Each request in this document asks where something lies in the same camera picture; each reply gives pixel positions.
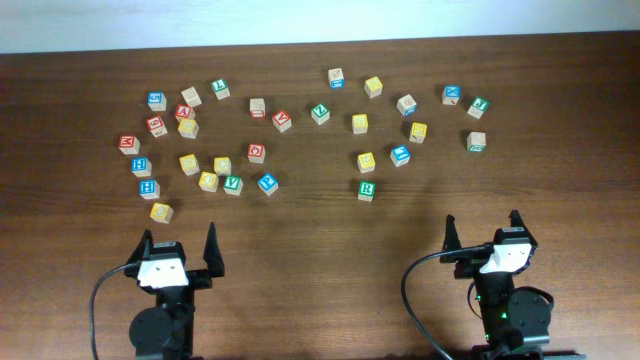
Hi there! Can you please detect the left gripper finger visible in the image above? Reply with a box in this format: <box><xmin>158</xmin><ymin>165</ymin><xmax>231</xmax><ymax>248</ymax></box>
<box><xmin>203</xmin><ymin>222</ymin><xmax>225</xmax><ymax>278</ymax></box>
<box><xmin>127</xmin><ymin>229</ymin><xmax>153</xmax><ymax>264</ymax></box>

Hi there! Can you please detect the yellow S block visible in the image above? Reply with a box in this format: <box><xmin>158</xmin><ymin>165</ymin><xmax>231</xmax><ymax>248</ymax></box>
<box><xmin>179</xmin><ymin>154</ymin><xmax>200</xmax><ymax>176</ymax></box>
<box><xmin>352</xmin><ymin>114</ymin><xmax>369</xmax><ymax>135</ymax></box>

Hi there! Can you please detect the green R block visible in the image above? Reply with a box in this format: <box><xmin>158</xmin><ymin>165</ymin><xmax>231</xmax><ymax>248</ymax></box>
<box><xmin>358</xmin><ymin>181</ymin><xmax>376</xmax><ymax>202</ymax></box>

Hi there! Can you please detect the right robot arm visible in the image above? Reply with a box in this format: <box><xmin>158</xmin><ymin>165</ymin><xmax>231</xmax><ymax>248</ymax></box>
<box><xmin>442</xmin><ymin>210</ymin><xmax>554</xmax><ymax>359</ymax></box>

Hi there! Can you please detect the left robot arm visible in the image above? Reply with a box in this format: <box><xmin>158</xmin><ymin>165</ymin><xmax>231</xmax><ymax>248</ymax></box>
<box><xmin>125</xmin><ymin>224</ymin><xmax>225</xmax><ymax>360</ymax></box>

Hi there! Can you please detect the yellow O block bottom left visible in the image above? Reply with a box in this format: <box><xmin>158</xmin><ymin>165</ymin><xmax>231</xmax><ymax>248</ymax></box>
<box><xmin>150</xmin><ymin>202</ymin><xmax>174</xmax><ymax>224</ymax></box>

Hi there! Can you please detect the blue H block lower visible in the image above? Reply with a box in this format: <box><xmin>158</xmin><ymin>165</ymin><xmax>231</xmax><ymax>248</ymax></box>
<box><xmin>139</xmin><ymin>179</ymin><xmax>160</xmax><ymax>200</ymax></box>

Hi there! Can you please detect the blue h block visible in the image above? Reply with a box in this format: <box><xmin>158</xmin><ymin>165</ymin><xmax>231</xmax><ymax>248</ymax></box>
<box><xmin>139</xmin><ymin>179</ymin><xmax>160</xmax><ymax>200</ymax></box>
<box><xmin>131</xmin><ymin>157</ymin><xmax>152</xmax><ymax>178</ymax></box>

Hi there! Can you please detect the green V block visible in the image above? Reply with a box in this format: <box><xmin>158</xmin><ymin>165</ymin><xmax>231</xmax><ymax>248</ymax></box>
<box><xmin>223</xmin><ymin>175</ymin><xmax>243</xmax><ymax>196</ymax></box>

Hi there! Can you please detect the yellow block lower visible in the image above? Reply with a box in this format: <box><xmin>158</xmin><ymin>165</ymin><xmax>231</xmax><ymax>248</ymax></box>
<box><xmin>198</xmin><ymin>171</ymin><xmax>219</xmax><ymax>192</ymax></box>

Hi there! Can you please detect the blue H block upper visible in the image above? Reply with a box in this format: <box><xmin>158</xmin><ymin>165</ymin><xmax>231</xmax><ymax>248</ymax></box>
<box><xmin>131</xmin><ymin>157</ymin><xmax>152</xmax><ymax>178</ymax></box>

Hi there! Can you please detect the green edged wooden block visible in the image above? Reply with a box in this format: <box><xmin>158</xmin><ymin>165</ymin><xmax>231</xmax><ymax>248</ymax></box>
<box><xmin>467</xmin><ymin>132</ymin><xmax>486</xmax><ymax>152</ymax></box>

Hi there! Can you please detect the blue P block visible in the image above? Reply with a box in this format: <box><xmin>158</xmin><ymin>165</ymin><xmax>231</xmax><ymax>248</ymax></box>
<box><xmin>258</xmin><ymin>173</ymin><xmax>279</xmax><ymax>196</ymax></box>

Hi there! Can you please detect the yellow block centre left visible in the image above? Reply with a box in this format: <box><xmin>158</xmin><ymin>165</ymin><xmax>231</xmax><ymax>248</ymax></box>
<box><xmin>214</xmin><ymin>157</ymin><xmax>232</xmax><ymax>176</ymax></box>

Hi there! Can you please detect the blue E block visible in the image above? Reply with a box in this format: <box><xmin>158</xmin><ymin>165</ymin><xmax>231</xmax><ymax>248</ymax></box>
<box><xmin>390</xmin><ymin>145</ymin><xmax>411</xmax><ymax>167</ymax></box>

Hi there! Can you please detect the red M block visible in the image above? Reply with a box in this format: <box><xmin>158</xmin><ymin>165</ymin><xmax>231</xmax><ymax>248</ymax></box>
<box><xmin>118</xmin><ymin>135</ymin><xmax>140</xmax><ymax>155</ymax></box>

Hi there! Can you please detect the red Q block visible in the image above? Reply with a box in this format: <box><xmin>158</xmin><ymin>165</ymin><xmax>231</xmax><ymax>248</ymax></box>
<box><xmin>247</xmin><ymin>144</ymin><xmax>266</xmax><ymax>164</ymax></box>

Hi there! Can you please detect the yellow block centre right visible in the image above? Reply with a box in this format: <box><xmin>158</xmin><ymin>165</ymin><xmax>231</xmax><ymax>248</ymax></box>
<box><xmin>357</xmin><ymin>152</ymin><xmax>376</xmax><ymax>173</ymax></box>

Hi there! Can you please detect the green J block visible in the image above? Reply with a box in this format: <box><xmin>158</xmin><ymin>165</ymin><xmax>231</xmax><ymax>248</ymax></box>
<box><xmin>467</xmin><ymin>97</ymin><xmax>490</xmax><ymax>119</ymax></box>

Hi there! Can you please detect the red 6 block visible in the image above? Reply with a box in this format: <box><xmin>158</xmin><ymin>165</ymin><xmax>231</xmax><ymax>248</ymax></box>
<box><xmin>145</xmin><ymin>116</ymin><xmax>168</xmax><ymax>137</ymax></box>

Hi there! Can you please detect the yellow block upper left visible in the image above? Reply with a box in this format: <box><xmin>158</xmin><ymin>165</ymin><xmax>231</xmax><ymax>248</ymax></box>
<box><xmin>178</xmin><ymin>119</ymin><xmax>199</xmax><ymax>139</ymax></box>

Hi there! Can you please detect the blue K block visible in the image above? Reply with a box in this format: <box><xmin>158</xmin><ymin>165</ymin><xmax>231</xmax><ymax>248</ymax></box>
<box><xmin>442</xmin><ymin>85</ymin><xmax>461</xmax><ymax>106</ymax></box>

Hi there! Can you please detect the blue edged wooden block right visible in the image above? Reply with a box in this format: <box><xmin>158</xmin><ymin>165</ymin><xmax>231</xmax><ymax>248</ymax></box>
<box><xmin>397</xmin><ymin>94</ymin><xmax>417</xmax><ymax>116</ymax></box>

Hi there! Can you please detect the blue edged wooden block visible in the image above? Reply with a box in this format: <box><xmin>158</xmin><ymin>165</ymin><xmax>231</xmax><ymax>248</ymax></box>
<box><xmin>397</xmin><ymin>94</ymin><xmax>417</xmax><ymax>116</ymax></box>
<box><xmin>328</xmin><ymin>68</ymin><xmax>345</xmax><ymax>89</ymax></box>

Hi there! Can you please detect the red A block left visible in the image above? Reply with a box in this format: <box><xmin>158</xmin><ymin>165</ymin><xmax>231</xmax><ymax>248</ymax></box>
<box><xmin>174</xmin><ymin>104</ymin><xmax>196</xmax><ymax>122</ymax></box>

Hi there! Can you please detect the red a block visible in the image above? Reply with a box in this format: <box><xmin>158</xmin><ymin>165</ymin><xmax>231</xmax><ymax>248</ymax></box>
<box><xmin>174</xmin><ymin>104</ymin><xmax>196</xmax><ymax>122</ymax></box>
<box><xmin>272</xmin><ymin>110</ymin><xmax>292</xmax><ymax>132</ymax></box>

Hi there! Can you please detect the blue 5 block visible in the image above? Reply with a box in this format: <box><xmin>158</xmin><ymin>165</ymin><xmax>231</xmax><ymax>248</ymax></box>
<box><xmin>147</xmin><ymin>91</ymin><xmax>167</xmax><ymax>112</ymax></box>

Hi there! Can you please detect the red A block centre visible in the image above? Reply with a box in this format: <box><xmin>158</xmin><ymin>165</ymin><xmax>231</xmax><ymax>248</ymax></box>
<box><xmin>272</xmin><ymin>110</ymin><xmax>292</xmax><ymax>132</ymax></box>

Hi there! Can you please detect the red edged wooden block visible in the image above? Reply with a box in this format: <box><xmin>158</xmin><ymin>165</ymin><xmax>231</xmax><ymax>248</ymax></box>
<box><xmin>249</xmin><ymin>98</ymin><xmax>266</xmax><ymax>118</ymax></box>

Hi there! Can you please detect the plain wooden block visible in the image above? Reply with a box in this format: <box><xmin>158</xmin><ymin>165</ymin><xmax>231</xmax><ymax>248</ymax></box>
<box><xmin>181</xmin><ymin>87</ymin><xmax>202</xmax><ymax>107</ymax></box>

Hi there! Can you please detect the green L block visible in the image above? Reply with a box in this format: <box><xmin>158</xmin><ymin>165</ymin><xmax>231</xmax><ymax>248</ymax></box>
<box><xmin>211</xmin><ymin>78</ymin><xmax>230</xmax><ymax>100</ymax></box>

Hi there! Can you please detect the yellow block top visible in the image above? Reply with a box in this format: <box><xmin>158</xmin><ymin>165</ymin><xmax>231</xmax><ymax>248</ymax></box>
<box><xmin>364</xmin><ymin>76</ymin><xmax>383</xmax><ymax>98</ymax></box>

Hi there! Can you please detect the green Z block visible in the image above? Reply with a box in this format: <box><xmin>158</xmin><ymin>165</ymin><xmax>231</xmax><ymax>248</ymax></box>
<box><xmin>311</xmin><ymin>103</ymin><xmax>330</xmax><ymax>125</ymax></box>

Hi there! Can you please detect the blue edged wooden block top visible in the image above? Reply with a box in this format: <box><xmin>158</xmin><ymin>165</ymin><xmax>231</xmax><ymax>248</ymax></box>
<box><xmin>328</xmin><ymin>68</ymin><xmax>345</xmax><ymax>89</ymax></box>

